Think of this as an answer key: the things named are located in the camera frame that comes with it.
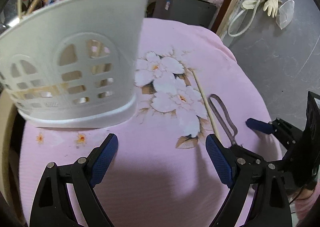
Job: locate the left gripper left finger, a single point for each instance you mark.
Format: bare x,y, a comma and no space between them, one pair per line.
100,159

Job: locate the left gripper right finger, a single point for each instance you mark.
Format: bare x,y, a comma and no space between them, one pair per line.
223,160

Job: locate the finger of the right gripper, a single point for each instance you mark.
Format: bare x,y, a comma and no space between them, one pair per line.
259,126

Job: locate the wooden chopstick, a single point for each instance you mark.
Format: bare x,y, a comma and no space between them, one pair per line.
206,104

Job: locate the pink floral cloth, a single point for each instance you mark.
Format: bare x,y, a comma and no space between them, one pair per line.
161,174

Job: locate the white plastic utensil holder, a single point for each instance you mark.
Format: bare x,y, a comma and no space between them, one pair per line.
72,64

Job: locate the clear plastic bag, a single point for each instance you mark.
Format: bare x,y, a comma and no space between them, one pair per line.
285,14

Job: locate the white rubber gloves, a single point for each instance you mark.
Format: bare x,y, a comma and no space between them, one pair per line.
269,6

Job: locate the grey cabinet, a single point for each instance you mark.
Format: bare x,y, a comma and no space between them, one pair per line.
191,12

